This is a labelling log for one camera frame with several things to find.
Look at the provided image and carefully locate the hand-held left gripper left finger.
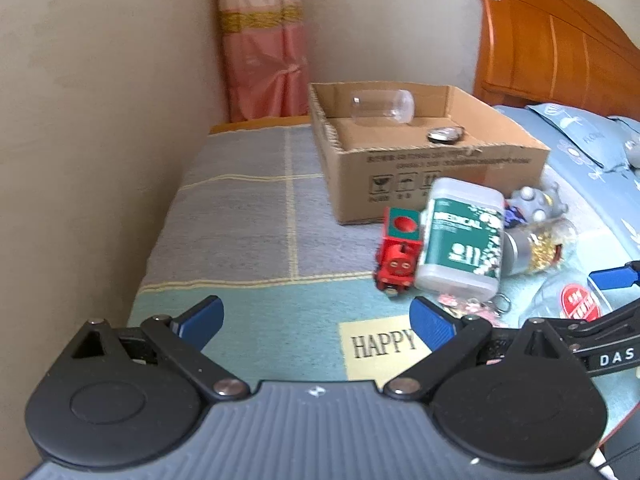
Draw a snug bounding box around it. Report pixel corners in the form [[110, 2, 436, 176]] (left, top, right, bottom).
[[70, 296, 251, 402]]

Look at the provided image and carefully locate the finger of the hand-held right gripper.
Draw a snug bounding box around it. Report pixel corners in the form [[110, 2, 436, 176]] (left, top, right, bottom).
[[550, 299, 640, 342], [588, 264, 640, 292]]

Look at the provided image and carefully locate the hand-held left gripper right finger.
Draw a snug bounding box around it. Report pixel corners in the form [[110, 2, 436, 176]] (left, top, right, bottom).
[[384, 296, 576, 402]]

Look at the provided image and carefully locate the clear container with red label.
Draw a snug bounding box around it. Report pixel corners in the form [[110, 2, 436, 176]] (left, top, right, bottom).
[[520, 275, 613, 329]]

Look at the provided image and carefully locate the red toy train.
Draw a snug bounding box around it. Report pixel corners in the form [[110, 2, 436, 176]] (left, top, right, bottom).
[[374, 206, 426, 297]]

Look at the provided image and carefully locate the glass jar with gold pieces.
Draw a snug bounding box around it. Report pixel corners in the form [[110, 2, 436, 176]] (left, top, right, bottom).
[[501, 217, 578, 277]]

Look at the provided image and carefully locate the white green plastic box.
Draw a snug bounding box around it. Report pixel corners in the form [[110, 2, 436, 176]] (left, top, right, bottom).
[[415, 177, 506, 297]]

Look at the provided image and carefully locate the grey toy figure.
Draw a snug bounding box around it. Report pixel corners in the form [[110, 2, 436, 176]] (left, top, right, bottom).
[[506, 182, 568, 226]]

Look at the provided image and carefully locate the brown cardboard box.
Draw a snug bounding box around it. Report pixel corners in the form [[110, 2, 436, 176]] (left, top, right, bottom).
[[306, 81, 552, 226]]

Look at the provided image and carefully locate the clear plastic jar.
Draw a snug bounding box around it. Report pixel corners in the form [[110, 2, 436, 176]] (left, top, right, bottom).
[[350, 89, 415, 126]]

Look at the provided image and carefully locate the blue floral pillow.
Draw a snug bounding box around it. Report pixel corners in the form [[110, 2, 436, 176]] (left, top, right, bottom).
[[492, 104, 640, 273]]

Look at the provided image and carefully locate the checked patchwork blanket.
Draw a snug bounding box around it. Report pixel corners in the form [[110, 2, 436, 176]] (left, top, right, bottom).
[[127, 122, 640, 386]]

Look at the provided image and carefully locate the round silver metal object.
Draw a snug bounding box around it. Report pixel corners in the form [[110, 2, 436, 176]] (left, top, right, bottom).
[[426, 126, 466, 145]]

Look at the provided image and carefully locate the wooden bed headboard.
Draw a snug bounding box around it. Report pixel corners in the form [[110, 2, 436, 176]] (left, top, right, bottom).
[[471, 0, 640, 123]]

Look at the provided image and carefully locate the pink curtain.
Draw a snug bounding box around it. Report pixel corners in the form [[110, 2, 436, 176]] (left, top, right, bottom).
[[215, 0, 311, 123]]

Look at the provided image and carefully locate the pink charm keychain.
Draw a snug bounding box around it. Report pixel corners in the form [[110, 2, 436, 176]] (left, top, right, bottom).
[[437, 293, 511, 319]]

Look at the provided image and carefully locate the wooden bed rail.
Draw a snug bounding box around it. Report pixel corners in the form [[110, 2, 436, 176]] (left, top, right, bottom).
[[207, 116, 312, 136]]

